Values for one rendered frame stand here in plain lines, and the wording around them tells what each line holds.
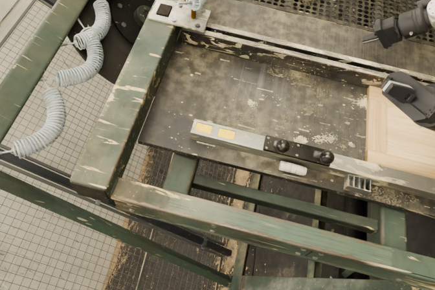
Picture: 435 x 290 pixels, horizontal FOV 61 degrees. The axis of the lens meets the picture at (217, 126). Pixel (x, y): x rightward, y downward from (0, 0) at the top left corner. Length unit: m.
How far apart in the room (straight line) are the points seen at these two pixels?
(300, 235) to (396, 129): 0.51
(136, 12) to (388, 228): 1.40
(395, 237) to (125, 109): 0.86
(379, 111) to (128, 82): 0.81
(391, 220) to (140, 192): 0.74
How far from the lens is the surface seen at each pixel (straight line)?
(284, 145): 0.97
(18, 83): 1.48
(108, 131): 1.04
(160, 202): 0.99
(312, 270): 2.59
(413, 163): 1.28
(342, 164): 1.14
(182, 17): 1.28
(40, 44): 1.57
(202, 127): 1.10
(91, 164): 1.00
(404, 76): 0.78
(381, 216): 1.23
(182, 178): 1.11
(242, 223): 0.99
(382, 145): 1.26
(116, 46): 1.76
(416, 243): 2.49
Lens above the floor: 2.12
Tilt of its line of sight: 26 degrees down
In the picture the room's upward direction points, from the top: 58 degrees counter-clockwise
